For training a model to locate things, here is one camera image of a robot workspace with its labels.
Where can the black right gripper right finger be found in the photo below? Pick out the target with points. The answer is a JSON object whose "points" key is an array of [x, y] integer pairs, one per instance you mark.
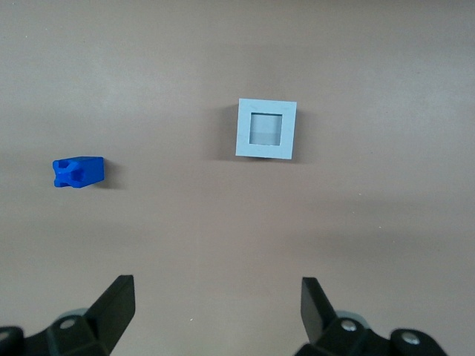
{"points": [[319, 319]]}

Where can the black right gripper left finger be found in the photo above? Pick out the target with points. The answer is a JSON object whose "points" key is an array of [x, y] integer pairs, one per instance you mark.
{"points": [[107, 315]]}

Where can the blue plastic insert part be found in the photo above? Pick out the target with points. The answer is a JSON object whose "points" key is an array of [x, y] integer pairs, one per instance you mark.
{"points": [[89, 172]]}

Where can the gray square base block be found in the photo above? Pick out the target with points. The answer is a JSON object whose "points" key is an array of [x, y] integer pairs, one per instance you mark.
{"points": [[243, 130]]}

